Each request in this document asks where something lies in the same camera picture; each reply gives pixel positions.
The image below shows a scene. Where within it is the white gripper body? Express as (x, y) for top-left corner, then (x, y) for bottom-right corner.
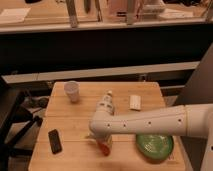
(87, 132), (112, 148)

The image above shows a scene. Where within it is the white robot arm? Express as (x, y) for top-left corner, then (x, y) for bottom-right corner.
(89, 104), (213, 171)

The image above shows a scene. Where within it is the small white box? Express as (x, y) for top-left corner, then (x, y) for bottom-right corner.
(130, 95), (141, 111)

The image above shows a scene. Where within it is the green round plate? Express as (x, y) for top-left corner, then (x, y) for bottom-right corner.
(136, 134), (174, 162)

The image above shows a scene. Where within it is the white paper sheet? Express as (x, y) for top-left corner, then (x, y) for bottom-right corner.
(0, 8), (30, 24)

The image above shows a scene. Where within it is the metal post right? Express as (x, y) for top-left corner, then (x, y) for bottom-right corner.
(126, 0), (136, 25)

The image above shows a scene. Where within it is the metal post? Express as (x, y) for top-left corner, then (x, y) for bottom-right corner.
(66, 0), (78, 28)
(126, 0), (136, 25)

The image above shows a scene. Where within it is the metal post left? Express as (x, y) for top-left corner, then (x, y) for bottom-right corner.
(66, 0), (78, 28)

